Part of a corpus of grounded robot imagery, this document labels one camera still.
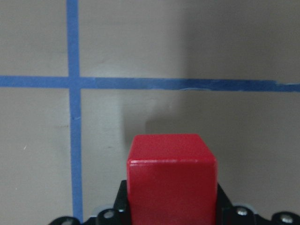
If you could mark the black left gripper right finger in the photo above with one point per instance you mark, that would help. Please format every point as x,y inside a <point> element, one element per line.
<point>224,208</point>

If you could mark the red wooden block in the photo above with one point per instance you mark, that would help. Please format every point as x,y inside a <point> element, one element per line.
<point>171,180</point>

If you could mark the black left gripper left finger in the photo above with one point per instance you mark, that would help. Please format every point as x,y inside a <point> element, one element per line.
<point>121,206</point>

